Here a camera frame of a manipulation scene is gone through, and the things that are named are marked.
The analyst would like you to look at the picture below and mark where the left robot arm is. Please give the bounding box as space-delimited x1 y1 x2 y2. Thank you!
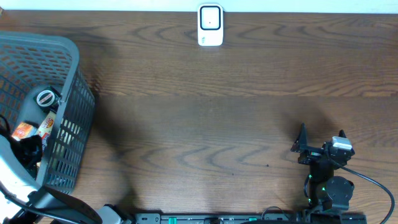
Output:
1 116 136 223

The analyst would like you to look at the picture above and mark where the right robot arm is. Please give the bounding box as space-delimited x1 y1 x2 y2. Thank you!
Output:
290 124 355 212

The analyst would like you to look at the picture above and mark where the grey plastic basket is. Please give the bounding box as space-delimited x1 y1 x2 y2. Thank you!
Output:
1 31 95 194

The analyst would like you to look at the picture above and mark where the green square box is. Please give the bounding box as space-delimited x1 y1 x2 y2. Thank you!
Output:
34 86 61 110

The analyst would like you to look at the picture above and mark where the orange tissue packet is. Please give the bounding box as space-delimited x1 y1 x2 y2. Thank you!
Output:
12 122 37 141

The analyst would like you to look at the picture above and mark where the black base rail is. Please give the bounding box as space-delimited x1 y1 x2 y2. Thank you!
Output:
134 213 368 224

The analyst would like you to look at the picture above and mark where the yellow snack bag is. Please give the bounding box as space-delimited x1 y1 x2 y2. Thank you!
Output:
35 111 56 151

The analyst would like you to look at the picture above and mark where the white barcode scanner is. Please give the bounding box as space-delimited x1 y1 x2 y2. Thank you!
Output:
197 3 224 47

